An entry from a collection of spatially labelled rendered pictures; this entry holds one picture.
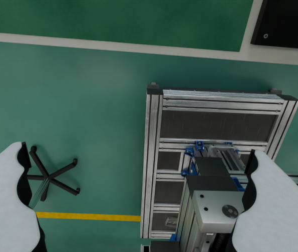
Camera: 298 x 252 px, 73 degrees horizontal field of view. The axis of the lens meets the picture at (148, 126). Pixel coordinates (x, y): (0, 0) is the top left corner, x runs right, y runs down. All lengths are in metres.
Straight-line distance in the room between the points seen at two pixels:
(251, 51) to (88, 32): 0.39
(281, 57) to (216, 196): 0.37
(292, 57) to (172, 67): 0.80
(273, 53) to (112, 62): 0.92
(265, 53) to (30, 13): 0.55
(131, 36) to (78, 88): 0.92
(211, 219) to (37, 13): 0.58
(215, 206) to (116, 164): 1.21
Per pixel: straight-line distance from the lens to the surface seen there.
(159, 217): 1.75
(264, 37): 0.56
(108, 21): 0.51
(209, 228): 0.49
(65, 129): 1.55
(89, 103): 1.41
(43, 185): 1.73
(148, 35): 0.51
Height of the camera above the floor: 1.26
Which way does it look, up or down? 61 degrees down
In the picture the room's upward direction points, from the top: 178 degrees clockwise
